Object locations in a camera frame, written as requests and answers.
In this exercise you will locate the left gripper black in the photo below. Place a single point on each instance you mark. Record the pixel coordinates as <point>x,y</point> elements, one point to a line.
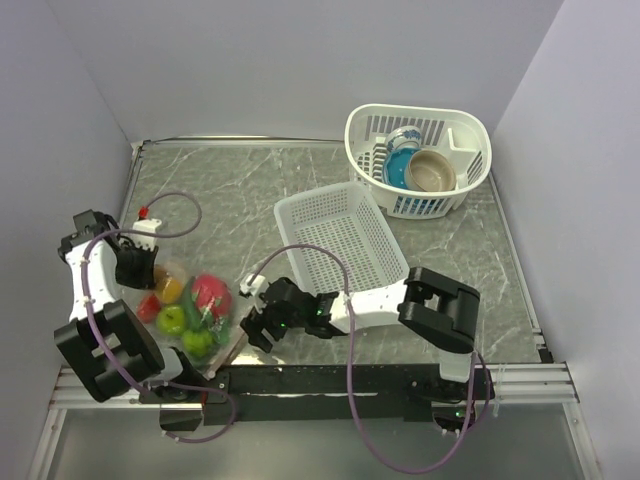
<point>145,278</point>

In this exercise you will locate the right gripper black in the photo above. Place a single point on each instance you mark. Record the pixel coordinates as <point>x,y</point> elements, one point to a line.
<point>255,323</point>

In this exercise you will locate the orange fake fruit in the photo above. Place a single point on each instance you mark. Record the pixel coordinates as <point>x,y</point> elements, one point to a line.
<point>168,288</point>

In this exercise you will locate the clear zip top bag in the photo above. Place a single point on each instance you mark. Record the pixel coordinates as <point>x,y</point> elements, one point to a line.
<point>219,355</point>

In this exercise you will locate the red fake dragon fruit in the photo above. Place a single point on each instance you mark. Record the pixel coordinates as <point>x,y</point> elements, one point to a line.
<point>211,294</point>

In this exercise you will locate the green fake apple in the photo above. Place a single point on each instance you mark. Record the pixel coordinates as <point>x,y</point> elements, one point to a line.
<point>171,320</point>
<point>197,343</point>

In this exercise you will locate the white rectangular perforated basket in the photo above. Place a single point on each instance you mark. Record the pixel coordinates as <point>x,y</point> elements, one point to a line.
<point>345,220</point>

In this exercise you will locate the green fake leafy vegetable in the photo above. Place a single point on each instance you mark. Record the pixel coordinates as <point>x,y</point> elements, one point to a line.
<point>196,320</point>

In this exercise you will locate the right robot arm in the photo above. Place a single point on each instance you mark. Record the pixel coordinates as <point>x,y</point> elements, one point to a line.
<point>440,310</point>

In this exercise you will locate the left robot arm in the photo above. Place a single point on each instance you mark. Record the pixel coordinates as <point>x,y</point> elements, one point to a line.
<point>105,342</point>

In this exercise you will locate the red fake mango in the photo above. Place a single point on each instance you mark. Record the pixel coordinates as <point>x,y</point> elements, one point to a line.
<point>148,308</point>

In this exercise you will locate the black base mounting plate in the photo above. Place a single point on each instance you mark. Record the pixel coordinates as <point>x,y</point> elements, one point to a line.
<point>316,392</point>

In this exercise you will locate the white oval dish rack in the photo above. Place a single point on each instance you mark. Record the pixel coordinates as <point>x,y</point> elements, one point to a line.
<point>459,136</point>

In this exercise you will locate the beige ceramic bowl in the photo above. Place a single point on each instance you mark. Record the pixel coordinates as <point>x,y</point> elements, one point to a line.
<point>429,171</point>

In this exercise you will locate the blue white patterned bowl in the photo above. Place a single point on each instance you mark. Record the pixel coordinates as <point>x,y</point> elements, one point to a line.
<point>407,136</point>

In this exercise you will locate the aluminium frame rail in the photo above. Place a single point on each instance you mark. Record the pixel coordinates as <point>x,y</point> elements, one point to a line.
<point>520,383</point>

